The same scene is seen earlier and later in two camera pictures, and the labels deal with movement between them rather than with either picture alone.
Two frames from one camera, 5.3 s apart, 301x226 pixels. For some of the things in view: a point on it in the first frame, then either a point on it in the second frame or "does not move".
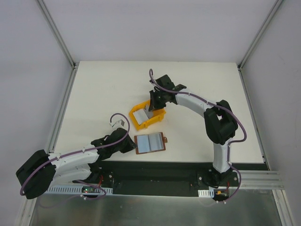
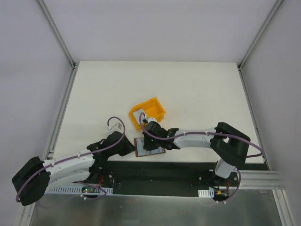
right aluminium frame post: [258, 36] does not move
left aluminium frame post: [56, 32] does not move
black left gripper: [127, 143] does not move
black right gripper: [156, 100] -> [147, 144]
